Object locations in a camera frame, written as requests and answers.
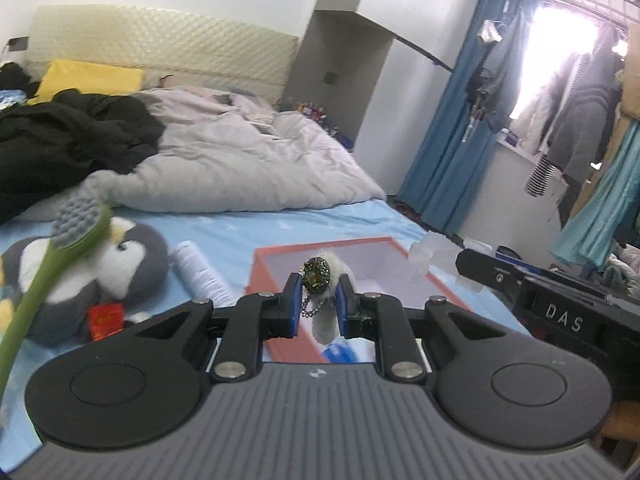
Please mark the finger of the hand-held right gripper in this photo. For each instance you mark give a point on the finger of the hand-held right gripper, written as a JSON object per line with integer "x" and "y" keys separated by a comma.
{"x": 485, "y": 270}

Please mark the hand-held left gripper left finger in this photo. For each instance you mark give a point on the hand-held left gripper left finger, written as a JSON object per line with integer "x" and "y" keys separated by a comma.
{"x": 295, "y": 307}

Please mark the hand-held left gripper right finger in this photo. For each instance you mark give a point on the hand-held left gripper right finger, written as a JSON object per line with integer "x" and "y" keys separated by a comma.
{"x": 344, "y": 312}

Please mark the blue face mask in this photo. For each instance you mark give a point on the blue face mask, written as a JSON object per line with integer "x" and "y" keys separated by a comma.
{"x": 342, "y": 352}

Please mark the orange box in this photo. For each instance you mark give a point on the orange box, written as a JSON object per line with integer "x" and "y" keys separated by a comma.
{"x": 262, "y": 275}

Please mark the white tissue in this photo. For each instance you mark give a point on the white tissue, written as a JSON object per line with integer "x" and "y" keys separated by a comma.
{"x": 430, "y": 255}

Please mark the light blue bed sheet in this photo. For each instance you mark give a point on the light blue bed sheet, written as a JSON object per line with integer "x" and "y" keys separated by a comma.
{"x": 260, "y": 225}

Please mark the white spray bottle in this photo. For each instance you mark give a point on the white spray bottle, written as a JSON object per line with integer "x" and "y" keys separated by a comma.
{"x": 200, "y": 275}

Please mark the striped hanging garment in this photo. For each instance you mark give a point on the striped hanging garment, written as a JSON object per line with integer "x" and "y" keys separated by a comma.
{"x": 540, "y": 175}

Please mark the teal hanging garment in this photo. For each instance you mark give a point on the teal hanging garment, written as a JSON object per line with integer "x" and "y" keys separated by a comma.
{"x": 600, "y": 210}

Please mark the blue curtain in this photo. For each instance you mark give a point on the blue curtain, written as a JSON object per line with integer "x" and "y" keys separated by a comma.
{"x": 450, "y": 160}

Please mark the grey duvet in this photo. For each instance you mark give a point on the grey duvet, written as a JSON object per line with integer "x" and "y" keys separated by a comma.
{"x": 240, "y": 160}

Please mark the grey penguin plush toy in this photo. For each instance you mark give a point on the grey penguin plush toy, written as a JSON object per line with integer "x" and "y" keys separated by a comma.
{"x": 140, "y": 255}

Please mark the grey hanging jacket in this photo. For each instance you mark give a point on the grey hanging jacket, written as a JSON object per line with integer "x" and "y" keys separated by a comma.
{"x": 585, "y": 110}

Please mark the red foil packet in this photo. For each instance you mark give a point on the red foil packet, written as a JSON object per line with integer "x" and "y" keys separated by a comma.
{"x": 105, "y": 322}

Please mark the row of small bottles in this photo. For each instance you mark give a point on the row of small bottles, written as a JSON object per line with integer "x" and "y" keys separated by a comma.
{"x": 312, "y": 110}

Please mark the dark hanging shirt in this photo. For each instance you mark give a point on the dark hanging shirt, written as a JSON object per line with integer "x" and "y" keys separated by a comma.
{"x": 500, "y": 70}

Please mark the green massage brush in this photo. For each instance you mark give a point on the green massage brush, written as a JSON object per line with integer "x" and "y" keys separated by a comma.
{"x": 30, "y": 295}

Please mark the black clothing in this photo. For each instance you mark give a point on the black clothing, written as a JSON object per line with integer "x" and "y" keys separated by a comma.
{"x": 65, "y": 140}

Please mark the beige padded headboard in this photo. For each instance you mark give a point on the beige padded headboard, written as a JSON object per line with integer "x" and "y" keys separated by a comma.
{"x": 175, "y": 45}

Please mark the yellow pillow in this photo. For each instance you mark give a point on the yellow pillow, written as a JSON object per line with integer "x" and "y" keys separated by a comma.
{"x": 90, "y": 77}

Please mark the wall switch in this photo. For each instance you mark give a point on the wall switch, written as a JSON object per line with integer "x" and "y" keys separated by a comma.
{"x": 330, "y": 78}

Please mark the grey wall cabinet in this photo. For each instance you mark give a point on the grey wall cabinet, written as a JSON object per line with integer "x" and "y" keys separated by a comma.
{"x": 350, "y": 35}

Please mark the wall socket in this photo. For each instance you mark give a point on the wall socket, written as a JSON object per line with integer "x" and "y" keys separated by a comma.
{"x": 19, "y": 44}

